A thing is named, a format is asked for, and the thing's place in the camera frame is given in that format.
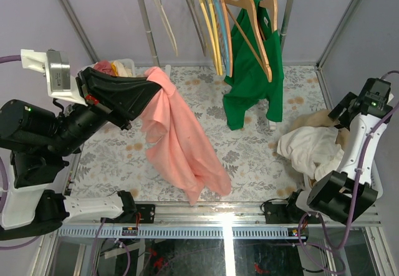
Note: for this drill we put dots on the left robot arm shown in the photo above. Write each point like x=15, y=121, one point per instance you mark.
x=40, y=142

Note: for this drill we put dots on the white left laundry basket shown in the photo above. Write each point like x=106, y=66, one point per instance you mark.
x=115, y=68

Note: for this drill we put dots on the cream plastic hanger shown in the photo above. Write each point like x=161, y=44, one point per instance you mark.
x=166, y=24

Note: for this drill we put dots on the grey plastic hanger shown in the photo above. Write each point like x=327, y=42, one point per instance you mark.
x=196, y=23

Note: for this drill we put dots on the wooden hanger with green shirt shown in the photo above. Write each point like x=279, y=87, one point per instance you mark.
x=260, y=56

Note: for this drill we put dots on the white garment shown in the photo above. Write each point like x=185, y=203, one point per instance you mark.
x=313, y=151

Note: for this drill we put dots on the dusty rose garment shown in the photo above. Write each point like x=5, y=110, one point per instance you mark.
x=105, y=67

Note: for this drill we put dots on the white laundry basket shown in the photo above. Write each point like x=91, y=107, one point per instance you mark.
x=337, y=185
x=115, y=68

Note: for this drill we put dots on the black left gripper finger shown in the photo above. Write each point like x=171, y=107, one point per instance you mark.
x=123, y=102
x=102, y=86

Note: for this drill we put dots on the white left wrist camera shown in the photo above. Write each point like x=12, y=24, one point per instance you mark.
x=55, y=67

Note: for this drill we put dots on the yellow hanger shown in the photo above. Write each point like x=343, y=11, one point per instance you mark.
x=208, y=35
x=214, y=36

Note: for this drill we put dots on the right wooden hanger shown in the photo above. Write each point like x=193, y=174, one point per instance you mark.
x=272, y=9

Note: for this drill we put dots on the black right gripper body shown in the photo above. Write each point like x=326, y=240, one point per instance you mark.
x=345, y=117

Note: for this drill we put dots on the blue plastic hanger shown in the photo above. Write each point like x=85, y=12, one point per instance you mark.
x=219, y=31

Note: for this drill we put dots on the white right laundry basket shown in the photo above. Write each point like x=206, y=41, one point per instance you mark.
x=337, y=185

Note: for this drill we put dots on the cream garment in left basket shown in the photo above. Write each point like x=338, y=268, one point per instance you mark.
x=122, y=70

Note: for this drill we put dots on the beige garment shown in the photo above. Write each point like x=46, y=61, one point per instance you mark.
x=321, y=119

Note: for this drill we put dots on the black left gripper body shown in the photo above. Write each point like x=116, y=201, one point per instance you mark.
x=88, y=116

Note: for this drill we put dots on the floral table cloth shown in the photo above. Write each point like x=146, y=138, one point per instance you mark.
x=115, y=160

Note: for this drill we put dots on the salmon pink t shirt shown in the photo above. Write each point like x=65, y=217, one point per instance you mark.
x=179, y=149

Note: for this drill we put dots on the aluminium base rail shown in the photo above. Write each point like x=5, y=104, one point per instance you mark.
x=240, y=220

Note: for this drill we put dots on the green t shirt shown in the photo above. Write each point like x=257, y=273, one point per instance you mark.
x=249, y=83

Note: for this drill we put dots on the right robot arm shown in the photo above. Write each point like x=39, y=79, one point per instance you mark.
x=365, y=130

